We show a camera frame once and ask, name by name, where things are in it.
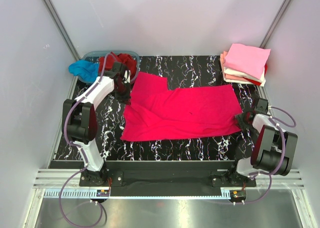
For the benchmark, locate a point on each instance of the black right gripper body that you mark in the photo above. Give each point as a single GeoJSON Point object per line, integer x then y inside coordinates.
{"type": "Point", "coordinates": [248, 111]}

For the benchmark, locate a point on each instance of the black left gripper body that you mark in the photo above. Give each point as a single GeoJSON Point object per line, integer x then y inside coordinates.
{"type": "Point", "coordinates": [125, 88]}

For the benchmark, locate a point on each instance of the magenta t shirt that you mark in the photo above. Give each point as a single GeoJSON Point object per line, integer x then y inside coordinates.
{"type": "Point", "coordinates": [158, 113]}

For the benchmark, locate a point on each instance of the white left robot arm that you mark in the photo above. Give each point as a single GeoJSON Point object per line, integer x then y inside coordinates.
{"type": "Point", "coordinates": [79, 122]}

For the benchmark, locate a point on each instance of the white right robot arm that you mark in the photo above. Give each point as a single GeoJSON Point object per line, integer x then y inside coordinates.
{"type": "Point", "coordinates": [274, 148]}

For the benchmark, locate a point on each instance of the folded red t shirt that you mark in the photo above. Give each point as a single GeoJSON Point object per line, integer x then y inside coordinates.
{"type": "Point", "coordinates": [261, 81]}

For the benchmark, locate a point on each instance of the dark red t shirt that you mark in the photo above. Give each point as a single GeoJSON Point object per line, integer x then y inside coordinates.
{"type": "Point", "coordinates": [122, 58]}

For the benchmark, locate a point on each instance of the folded white t shirt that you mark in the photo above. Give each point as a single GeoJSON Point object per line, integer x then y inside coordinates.
{"type": "Point", "coordinates": [233, 76]}

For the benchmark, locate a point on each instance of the blue plastic basket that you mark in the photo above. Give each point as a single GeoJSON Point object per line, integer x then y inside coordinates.
{"type": "Point", "coordinates": [94, 56]}

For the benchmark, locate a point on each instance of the cyan blue t shirt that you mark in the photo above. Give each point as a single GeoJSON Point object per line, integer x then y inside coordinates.
{"type": "Point", "coordinates": [85, 70]}

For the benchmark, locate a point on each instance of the folded pink t shirt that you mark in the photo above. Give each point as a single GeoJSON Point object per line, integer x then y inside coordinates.
{"type": "Point", "coordinates": [247, 59]}

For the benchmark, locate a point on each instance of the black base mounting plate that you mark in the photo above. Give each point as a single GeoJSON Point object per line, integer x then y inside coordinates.
{"type": "Point", "coordinates": [168, 178]}

